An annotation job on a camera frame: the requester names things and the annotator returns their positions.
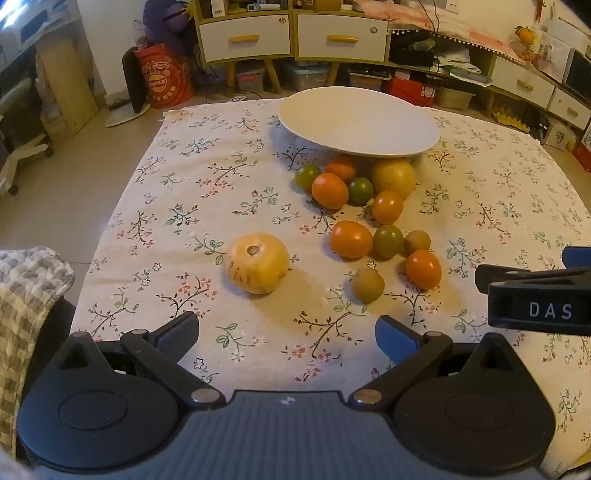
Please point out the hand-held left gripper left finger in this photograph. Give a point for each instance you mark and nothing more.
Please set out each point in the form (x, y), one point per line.
(178, 330)

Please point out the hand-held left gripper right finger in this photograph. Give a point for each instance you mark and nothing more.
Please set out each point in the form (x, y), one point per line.
(392, 337)

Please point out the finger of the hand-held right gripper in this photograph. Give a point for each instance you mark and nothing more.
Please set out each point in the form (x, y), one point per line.
(494, 275)
(577, 257)

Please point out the small glossy orange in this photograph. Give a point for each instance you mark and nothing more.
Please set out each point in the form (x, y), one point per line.
(423, 268)
(387, 206)

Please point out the small brown kiwi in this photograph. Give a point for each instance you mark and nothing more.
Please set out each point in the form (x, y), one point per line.
(418, 241)

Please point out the olive green tangerine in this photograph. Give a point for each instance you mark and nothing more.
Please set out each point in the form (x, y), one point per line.
(388, 240)

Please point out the yellow apple brown stem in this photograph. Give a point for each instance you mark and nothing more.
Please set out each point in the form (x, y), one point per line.
(257, 265)

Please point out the orange tomato large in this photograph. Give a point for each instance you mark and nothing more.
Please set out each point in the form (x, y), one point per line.
(351, 238)

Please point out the large yellow grapefruit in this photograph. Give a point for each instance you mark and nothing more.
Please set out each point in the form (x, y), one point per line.
(394, 177)

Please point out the mandarin orange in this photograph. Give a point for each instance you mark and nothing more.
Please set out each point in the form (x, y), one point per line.
(329, 190)
(342, 167)

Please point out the white plate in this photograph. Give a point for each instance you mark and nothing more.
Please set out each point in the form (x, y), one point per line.
(355, 120)

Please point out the yellow tray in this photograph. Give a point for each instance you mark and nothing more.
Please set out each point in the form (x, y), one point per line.
(508, 119)

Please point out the checked knitted blanket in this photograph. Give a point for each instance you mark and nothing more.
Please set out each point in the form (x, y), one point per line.
(23, 300)

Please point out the floral tablecloth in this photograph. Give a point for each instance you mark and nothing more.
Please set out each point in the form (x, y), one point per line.
(207, 152)

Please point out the low yellow white console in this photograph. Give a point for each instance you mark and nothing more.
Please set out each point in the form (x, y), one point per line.
(521, 85)

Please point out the black microwave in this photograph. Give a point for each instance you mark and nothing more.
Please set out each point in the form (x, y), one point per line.
(579, 74)

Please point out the red cardboard box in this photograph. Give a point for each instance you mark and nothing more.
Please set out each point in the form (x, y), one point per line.
(408, 91)

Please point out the stand with oranges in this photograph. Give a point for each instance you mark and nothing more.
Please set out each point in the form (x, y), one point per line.
(525, 39)

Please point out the white office chair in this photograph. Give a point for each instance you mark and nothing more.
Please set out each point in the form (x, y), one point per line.
(25, 154)

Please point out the white remote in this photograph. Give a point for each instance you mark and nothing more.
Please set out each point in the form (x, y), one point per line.
(238, 98)

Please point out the pink cloth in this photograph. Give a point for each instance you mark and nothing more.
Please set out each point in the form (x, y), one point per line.
(461, 30)

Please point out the black panel on white base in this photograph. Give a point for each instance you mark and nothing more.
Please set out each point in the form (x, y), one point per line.
(134, 83)

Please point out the red printed bag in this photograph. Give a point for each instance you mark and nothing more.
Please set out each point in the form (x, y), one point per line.
(164, 78)

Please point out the small clear storage box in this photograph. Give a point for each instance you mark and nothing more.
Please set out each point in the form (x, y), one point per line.
(250, 78)

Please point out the light wooden desk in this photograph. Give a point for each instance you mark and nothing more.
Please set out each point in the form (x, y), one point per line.
(69, 87)

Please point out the clear storage box blue lid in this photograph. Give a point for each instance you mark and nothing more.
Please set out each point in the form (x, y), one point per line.
(304, 77)

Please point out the purple plush toy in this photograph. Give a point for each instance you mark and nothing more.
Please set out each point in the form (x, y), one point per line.
(166, 18)

